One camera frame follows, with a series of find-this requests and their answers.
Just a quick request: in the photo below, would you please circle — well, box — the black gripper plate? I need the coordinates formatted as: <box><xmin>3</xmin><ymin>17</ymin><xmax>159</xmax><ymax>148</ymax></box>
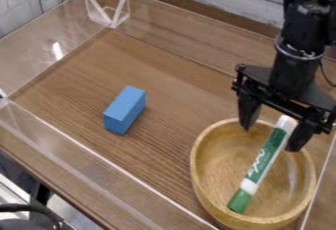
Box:
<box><xmin>230</xmin><ymin>64</ymin><xmax>336</xmax><ymax>152</ymax></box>

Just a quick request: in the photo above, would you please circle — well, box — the green expo marker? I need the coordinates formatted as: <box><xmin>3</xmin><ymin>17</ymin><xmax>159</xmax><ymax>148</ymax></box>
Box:
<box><xmin>226</xmin><ymin>115</ymin><xmax>297</xmax><ymax>214</ymax></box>

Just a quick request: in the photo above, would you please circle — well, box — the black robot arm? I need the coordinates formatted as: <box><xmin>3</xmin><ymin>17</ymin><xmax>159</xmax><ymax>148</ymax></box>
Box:
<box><xmin>231</xmin><ymin>0</ymin><xmax>336</xmax><ymax>151</ymax></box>

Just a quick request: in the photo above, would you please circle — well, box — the brown wooden bowl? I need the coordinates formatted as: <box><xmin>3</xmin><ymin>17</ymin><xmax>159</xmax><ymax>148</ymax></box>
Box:
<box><xmin>190</xmin><ymin>116</ymin><xmax>315</xmax><ymax>230</ymax></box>

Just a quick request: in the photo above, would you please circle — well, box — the blue foam block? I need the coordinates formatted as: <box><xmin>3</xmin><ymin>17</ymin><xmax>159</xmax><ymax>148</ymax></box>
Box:
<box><xmin>102</xmin><ymin>86</ymin><xmax>146</xmax><ymax>135</ymax></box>

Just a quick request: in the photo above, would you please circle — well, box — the clear acrylic wall panel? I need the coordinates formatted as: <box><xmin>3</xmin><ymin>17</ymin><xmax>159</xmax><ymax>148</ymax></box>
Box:
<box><xmin>0</xmin><ymin>94</ymin><xmax>217</xmax><ymax>230</ymax></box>

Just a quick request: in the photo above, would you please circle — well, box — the clear acrylic triangular bracket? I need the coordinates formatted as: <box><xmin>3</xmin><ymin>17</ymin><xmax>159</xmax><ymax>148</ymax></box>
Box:
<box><xmin>83</xmin><ymin>0</ymin><xmax>129</xmax><ymax>29</ymax></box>

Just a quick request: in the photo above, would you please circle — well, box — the black cable lower left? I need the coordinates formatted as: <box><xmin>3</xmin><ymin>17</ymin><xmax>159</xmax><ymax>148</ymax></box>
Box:
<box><xmin>0</xmin><ymin>203</ymin><xmax>63</xmax><ymax>230</ymax></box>

